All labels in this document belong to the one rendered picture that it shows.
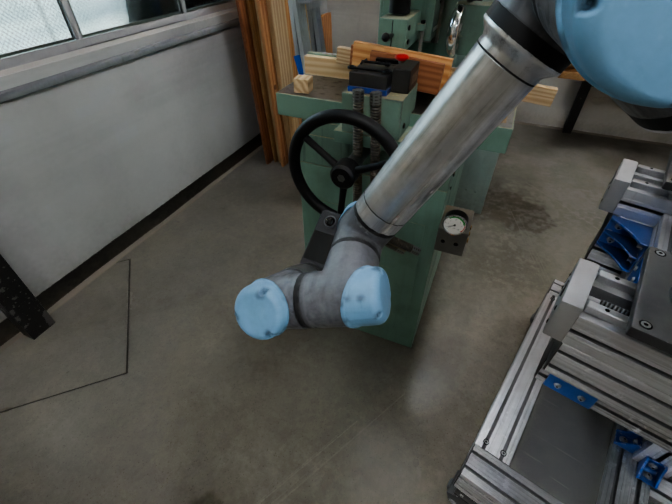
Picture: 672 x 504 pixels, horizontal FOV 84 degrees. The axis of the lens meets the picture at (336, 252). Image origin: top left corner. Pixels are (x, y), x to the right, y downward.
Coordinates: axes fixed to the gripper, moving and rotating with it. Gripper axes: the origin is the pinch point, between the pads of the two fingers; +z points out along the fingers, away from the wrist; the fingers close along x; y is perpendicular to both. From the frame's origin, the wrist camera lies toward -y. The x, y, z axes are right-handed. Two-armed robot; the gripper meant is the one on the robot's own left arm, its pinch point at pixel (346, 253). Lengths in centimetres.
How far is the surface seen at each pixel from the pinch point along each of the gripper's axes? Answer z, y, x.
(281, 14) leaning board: 125, -90, -100
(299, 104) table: 20.3, -30.8, -26.9
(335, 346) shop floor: 55, 51, -12
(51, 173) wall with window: 27, 8, -131
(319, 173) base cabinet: 30.0, -14.0, -21.6
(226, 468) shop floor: 9, 77, -25
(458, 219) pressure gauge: 24.8, -10.4, 20.0
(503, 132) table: 19.6, -31.8, 24.3
